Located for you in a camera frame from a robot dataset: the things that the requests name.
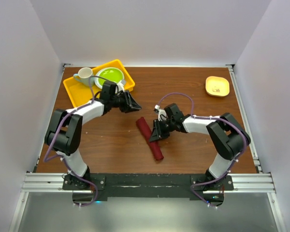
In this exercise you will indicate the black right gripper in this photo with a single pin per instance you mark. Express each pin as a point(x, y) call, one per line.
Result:
point(157, 133)

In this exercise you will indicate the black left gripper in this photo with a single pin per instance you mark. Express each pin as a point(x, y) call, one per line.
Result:
point(130, 105)

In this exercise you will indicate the dark red cloth napkin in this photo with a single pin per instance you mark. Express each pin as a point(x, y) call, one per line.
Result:
point(146, 132)

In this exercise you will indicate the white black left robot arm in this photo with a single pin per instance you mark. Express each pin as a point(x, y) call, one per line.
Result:
point(63, 135)

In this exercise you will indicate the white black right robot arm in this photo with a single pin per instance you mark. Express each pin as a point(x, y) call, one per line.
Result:
point(228, 137)

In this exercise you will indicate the green plate white rim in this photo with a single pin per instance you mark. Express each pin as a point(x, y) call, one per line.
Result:
point(109, 73)

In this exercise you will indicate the yellow plastic tray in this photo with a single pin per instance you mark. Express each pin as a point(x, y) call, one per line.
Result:
point(80, 94)

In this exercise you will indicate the light blue ceramic mug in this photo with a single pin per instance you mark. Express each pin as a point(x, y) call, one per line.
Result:
point(85, 76)

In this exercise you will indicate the small yellow square dish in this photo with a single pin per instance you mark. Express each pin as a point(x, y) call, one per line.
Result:
point(217, 86)

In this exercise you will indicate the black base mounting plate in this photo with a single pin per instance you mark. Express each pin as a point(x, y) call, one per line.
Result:
point(159, 186)

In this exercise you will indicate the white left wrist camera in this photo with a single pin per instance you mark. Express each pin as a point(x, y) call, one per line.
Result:
point(120, 85)

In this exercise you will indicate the aluminium frame rail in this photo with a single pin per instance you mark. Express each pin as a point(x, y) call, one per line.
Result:
point(242, 183)

